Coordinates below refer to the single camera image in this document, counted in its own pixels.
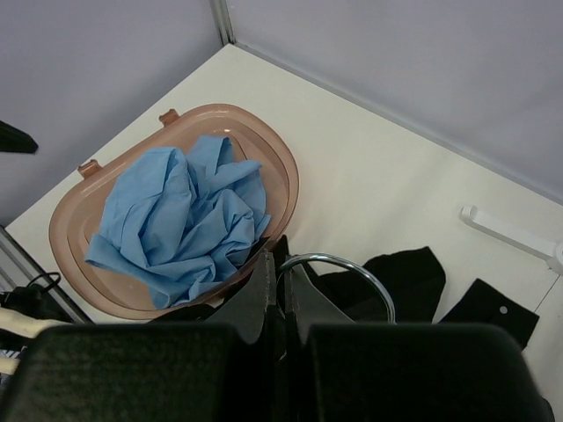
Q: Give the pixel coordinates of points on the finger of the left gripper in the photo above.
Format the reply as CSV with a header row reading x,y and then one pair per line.
x,y
13,140

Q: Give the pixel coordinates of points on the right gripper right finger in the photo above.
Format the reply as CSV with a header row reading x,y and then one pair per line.
x,y
341,370

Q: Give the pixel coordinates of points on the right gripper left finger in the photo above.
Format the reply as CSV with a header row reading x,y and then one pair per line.
x,y
219,369

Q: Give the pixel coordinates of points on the black shirt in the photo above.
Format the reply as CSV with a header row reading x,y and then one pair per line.
x,y
416,280

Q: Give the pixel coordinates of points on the light blue shirt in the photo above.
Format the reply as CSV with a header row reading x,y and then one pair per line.
x,y
182,222

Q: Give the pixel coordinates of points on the pink translucent plastic basin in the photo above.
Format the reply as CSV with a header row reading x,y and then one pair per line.
x,y
77,216

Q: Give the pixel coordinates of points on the white clothes rack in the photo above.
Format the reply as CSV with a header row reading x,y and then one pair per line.
x,y
547,250

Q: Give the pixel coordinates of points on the aluminium mounting rail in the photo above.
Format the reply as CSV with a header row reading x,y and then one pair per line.
x,y
30,290

